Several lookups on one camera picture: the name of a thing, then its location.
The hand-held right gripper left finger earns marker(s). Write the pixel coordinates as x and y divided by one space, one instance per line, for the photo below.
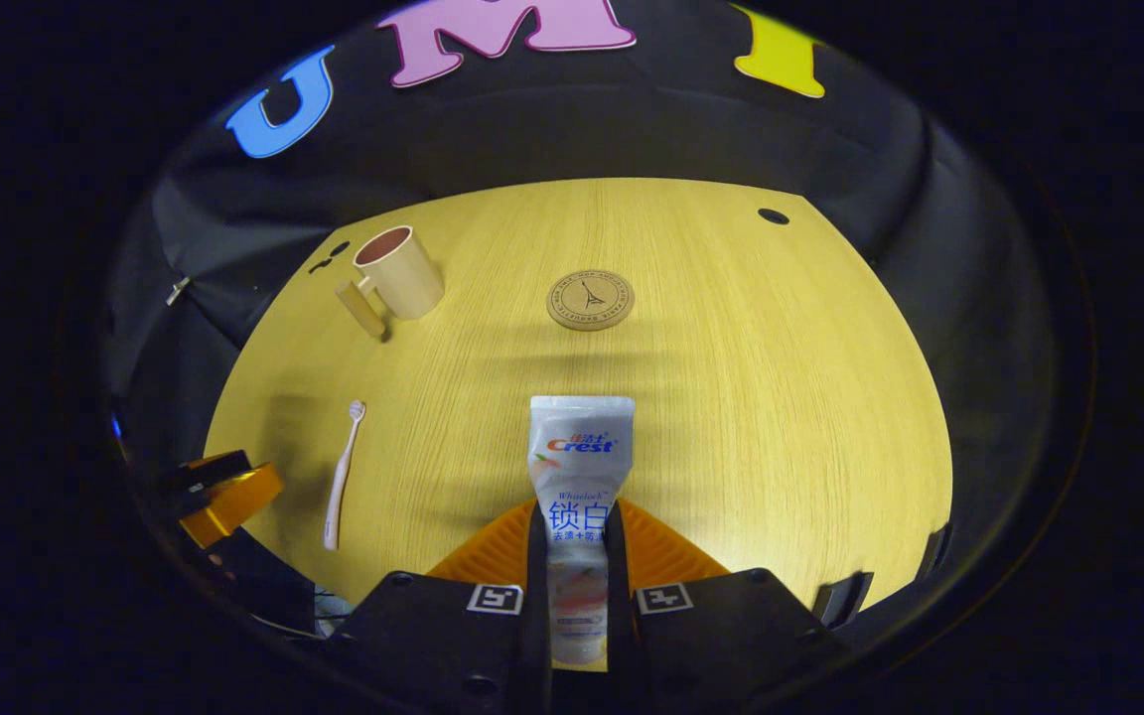
538 596

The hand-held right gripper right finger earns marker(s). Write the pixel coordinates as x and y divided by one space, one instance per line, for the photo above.
617 596

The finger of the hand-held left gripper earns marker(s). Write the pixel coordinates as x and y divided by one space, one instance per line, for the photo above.
239 501
210 472

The pink white toothbrush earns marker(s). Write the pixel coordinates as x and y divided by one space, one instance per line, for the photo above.
342 477

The white toothpaste tube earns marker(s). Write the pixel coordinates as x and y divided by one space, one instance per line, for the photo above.
582 447

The beige cup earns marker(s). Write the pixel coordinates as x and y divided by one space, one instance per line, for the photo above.
403 278

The round cork coaster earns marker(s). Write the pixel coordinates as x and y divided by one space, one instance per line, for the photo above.
590 300

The silver binder clip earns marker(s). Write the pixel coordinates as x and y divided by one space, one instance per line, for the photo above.
178 290

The black backdrop cloth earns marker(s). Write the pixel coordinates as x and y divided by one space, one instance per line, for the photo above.
632 129

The black desk edge bracket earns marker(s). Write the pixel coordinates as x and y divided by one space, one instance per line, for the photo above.
934 551
842 599

